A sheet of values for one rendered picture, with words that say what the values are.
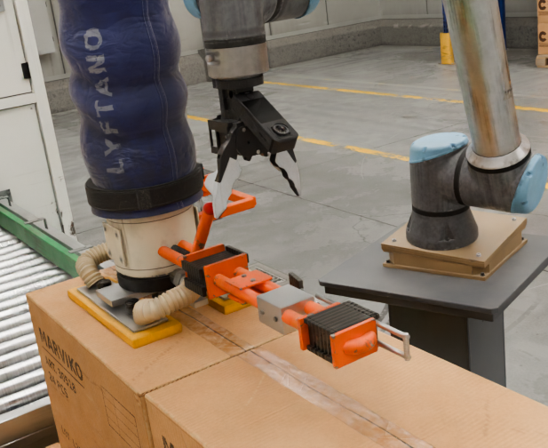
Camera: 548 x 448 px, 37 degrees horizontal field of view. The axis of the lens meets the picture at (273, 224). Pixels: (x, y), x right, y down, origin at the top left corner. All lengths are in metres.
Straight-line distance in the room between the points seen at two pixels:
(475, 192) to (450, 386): 0.87
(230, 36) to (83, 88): 0.42
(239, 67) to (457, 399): 0.57
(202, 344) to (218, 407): 0.22
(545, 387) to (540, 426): 1.97
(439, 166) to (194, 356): 0.91
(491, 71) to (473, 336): 0.72
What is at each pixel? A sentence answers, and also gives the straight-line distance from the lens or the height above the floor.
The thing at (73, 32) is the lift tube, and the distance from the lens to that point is 1.49.
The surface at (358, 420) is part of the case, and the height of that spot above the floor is 0.94.
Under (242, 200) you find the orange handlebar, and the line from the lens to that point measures 1.76.
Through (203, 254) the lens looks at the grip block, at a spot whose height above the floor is 1.09.
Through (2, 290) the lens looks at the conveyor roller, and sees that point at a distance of 3.18.
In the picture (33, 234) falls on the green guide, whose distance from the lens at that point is 3.44.
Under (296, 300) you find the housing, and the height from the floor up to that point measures 1.09.
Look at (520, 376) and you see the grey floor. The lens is 3.20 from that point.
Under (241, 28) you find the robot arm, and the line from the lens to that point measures 1.17.
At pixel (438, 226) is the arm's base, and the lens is 2.12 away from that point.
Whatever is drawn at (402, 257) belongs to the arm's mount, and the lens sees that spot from 2.18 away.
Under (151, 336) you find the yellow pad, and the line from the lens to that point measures 1.49.
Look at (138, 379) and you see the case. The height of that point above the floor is 0.94.
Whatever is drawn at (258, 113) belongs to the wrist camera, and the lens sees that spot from 1.17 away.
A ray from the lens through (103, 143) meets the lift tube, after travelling 1.50.
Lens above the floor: 1.57
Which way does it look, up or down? 18 degrees down
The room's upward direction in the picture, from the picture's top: 7 degrees counter-clockwise
